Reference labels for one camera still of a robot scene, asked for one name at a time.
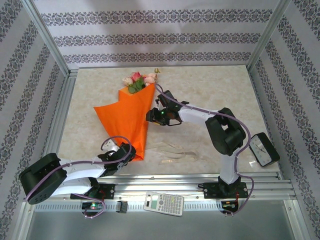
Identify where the cream printed ribbon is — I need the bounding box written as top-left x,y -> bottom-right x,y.
146,141 -> 212,166

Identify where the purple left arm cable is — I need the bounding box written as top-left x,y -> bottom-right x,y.
24,136 -> 132,220

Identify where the orange wrapping paper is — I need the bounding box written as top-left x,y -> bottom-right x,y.
93,83 -> 157,163

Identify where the grey scientific calculator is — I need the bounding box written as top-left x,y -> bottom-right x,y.
143,191 -> 185,218

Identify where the artificial rose bouquet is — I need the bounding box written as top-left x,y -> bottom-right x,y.
121,67 -> 162,95

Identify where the slotted metal cable tray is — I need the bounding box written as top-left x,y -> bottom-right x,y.
33,201 -> 242,213

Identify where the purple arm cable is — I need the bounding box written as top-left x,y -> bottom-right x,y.
24,136 -> 132,220
154,83 -> 256,218

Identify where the black alarm clock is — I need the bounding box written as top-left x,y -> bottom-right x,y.
248,131 -> 281,168

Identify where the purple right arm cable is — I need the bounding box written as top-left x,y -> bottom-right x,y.
154,83 -> 256,218

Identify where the aluminium frame post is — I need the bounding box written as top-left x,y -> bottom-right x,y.
21,0 -> 71,77
246,0 -> 292,72

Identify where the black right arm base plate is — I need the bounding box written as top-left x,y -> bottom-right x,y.
203,181 -> 249,200

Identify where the small black connector block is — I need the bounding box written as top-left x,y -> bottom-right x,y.
115,200 -> 128,213

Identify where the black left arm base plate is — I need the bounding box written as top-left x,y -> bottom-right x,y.
86,183 -> 116,200

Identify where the aluminium mounting rail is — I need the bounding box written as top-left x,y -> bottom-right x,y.
23,174 -> 298,201

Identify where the aluminium side rail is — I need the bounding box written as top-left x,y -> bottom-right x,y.
36,69 -> 78,182
249,67 -> 285,180

